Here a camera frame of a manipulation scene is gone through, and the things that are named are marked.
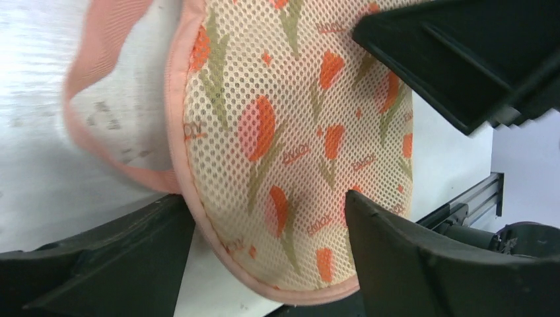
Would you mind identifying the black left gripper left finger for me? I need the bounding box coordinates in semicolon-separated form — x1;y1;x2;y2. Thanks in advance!
1;195;195;316

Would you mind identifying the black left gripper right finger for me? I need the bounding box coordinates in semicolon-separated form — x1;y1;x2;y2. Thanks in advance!
345;190;559;316

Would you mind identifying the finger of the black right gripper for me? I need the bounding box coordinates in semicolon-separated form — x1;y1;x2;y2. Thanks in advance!
352;1;559;135

